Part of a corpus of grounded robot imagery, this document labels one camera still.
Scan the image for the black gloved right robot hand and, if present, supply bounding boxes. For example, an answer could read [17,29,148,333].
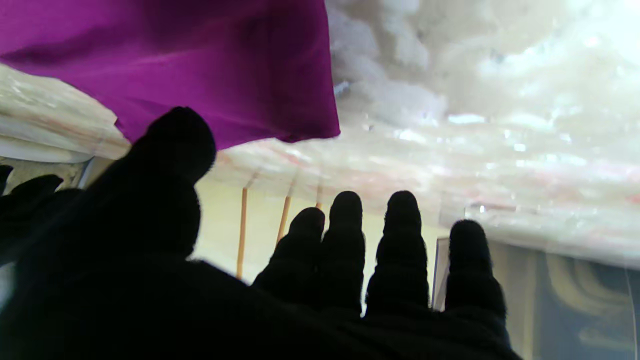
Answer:
[0,165,83,266]

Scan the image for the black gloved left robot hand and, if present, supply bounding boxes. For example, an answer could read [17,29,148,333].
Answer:
[0,106,523,360]

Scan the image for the magenta purple shorts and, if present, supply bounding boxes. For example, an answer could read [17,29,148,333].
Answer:
[0,0,342,151]

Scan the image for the white shade tripod floor lamp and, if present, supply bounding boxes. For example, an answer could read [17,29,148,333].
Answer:
[236,186,323,280]

